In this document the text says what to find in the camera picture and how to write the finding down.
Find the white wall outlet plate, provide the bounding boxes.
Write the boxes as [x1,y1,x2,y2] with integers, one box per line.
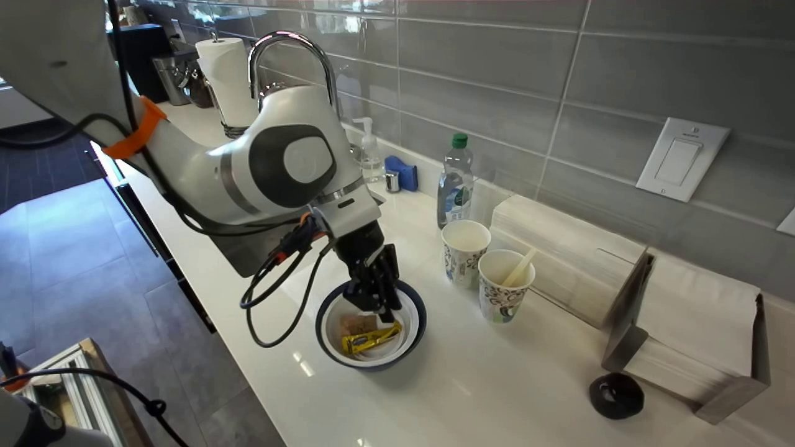
[637,116,730,201]

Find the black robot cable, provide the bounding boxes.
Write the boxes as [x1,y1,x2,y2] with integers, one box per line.
[239,209,338,349]

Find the yellow packet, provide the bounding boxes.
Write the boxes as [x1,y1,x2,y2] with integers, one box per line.
[341,322,402,358]

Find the black round lid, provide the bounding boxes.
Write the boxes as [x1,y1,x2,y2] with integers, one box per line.
[590,373,643,420]

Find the tall chrome kitchen faucet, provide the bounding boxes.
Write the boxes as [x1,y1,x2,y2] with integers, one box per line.
[246,29,341,124]

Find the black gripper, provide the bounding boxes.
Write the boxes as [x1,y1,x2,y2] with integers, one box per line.
[336,220,401,322]

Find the blue sponge holder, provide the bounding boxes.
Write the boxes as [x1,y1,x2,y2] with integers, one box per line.
[386,155,420,190]

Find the blue bowl white interior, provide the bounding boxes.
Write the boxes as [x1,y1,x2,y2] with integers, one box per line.
[314,277,430,373]

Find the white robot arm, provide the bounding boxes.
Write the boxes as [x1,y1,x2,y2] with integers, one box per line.
[0,0,401,321]

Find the clear soap dispenser bottle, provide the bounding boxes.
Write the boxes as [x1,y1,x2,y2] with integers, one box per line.
[355,116,386,183]

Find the patterned paper cup with stick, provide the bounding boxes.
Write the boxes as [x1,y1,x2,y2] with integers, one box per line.
[478,247,536,322]

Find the clear plastic water bottle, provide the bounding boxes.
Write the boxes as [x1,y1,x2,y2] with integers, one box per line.
[437,132,474,229]

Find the wooden stir stick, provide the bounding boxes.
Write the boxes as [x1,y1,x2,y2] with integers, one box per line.
[502,251,536,287]

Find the black floor cable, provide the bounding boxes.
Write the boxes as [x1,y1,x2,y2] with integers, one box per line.
[0,365,192,447]

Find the patterned paper cup left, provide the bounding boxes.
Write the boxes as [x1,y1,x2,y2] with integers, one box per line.
[439,220,493,287]

